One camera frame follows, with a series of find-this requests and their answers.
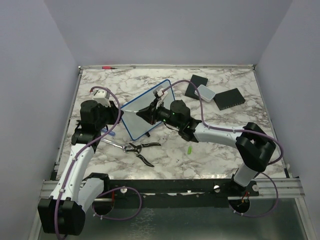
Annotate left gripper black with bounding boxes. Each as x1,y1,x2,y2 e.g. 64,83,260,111
96,100,124,130

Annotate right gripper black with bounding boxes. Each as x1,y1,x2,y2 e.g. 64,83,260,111
137,98,182,130

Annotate blue framed whiteboard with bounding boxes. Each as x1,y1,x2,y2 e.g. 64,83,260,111
120,79,176,141

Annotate white marker pen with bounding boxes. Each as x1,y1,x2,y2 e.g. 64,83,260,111
123,109,139,114

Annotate green marker cap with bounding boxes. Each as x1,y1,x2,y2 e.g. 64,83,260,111
187,146,192,155

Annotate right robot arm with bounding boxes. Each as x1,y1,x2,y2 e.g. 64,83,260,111
136,100,276,196

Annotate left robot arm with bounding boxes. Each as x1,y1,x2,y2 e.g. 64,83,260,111
37,100,123,239

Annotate black flat box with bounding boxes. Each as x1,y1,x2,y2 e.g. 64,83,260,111
184,74,208,100

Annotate white small router box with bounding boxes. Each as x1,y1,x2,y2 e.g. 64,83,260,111
194,84,216,103

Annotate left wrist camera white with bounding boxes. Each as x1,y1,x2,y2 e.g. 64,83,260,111
92,89,111,108

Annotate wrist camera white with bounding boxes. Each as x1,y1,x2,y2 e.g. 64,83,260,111
153,85,168,109
92,89,111,108

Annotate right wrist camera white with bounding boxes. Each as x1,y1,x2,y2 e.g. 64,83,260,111
153,85,168,109

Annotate blue handled cutters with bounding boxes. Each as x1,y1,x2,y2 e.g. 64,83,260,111
76,120,81,129

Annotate black handled pliers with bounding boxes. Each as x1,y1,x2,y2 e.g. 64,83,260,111
125,141,162,168

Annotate red pen at back rail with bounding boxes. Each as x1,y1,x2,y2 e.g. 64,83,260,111
101,66,117,70

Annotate black network switch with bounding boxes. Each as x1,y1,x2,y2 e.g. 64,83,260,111
214,88,246,111

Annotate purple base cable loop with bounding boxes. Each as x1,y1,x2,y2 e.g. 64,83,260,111
91,186,143,221

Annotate aluminium table frame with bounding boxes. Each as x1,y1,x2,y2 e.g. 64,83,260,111
27,63,313,240

